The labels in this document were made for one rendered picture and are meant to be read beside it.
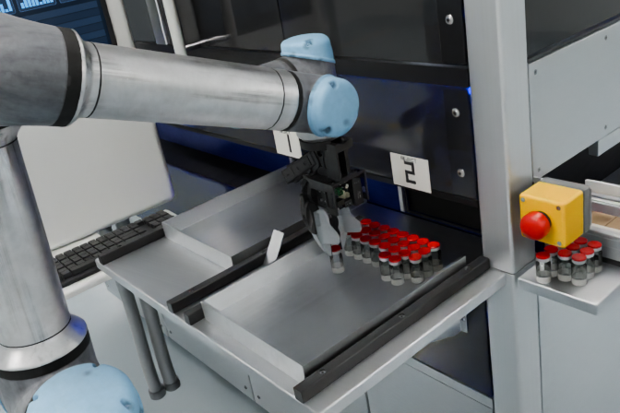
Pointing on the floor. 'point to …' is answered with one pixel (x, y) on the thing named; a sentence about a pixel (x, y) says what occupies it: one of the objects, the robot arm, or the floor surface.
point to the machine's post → (503, 164)
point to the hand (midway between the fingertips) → (331, 243)
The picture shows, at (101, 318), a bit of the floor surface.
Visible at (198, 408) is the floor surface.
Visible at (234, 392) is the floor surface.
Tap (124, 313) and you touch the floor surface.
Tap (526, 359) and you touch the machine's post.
